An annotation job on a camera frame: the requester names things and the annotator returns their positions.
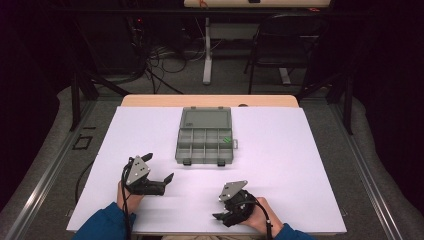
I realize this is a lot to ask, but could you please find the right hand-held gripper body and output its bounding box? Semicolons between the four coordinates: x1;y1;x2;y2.
218;180;258;222

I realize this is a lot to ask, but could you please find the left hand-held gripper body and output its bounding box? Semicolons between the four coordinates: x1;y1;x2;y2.
122;155;166;197

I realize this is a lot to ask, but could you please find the grey clear compartment box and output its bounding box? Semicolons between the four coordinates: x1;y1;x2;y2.
174;106;239;167

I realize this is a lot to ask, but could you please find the person's right hand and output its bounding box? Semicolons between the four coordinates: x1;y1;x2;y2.
239;196;284;235

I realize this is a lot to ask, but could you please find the person's left hand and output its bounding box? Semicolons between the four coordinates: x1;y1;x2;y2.
116;181;146;214

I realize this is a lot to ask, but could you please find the white board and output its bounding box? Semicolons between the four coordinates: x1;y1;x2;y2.
65;105;348;234

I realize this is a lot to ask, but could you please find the light wooden table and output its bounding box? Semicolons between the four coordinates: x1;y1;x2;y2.
120;94;300;108

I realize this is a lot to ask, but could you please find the black metal stand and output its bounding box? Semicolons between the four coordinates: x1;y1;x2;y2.
68;71;131;132
295;71;354;136

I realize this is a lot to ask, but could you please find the white desk leg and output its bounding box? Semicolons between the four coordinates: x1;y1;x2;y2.
202;17;214;85

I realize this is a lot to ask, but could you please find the black folding chair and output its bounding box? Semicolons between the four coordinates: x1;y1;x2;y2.
244;13;329;95

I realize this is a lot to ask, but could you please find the white desk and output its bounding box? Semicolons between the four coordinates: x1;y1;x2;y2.
183;0;332;85

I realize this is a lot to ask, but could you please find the right hand-held gripper cable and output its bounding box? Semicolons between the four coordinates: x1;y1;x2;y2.
246;196;274;240

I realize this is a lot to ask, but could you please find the hand-held gripper cable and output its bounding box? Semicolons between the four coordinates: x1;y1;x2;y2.
120;159;133;240
246;196;274;240

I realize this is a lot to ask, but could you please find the left hand-held gripper cable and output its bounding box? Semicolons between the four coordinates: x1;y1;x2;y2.
120;159;133;240

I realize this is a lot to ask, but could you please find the black floor cable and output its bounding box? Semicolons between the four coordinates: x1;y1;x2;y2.
74;160;96;204

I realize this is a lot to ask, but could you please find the aluminium floor rail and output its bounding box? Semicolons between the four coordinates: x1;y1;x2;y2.
328;103;404;240
4;99;98;240

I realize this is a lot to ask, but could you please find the bundle of floor cables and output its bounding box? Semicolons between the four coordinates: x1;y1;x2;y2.
128;16;208;95

